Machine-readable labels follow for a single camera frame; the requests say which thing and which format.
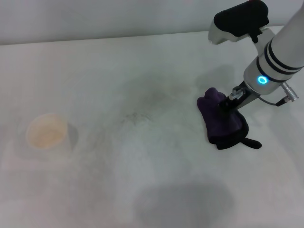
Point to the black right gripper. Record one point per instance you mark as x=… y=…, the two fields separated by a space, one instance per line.
x=243 y=97

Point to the purple rag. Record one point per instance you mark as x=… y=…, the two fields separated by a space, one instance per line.
x=218 y=123

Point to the white disposable cup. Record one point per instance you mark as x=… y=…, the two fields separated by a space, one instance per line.
x=46 y=131

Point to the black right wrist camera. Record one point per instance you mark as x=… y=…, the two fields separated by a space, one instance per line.
x=240 y=21

